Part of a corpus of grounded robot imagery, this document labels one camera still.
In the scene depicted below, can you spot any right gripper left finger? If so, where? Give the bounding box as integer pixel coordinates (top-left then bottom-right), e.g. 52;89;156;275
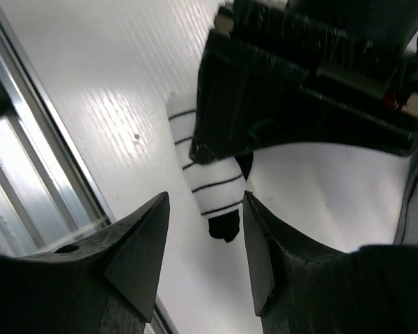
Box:
0;192;170;333

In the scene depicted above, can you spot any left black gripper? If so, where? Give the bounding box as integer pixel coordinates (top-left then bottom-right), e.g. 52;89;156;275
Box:
189;1;418;164

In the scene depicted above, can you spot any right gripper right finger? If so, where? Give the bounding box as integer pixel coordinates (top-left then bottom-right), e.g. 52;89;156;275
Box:
243;192;418;333

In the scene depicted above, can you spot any white black striped sock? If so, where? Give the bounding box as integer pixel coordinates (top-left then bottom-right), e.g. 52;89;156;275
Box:
165;93;254;243

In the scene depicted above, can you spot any aluminium frame rail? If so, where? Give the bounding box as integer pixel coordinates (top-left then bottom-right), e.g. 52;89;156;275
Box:
0;9;174;333

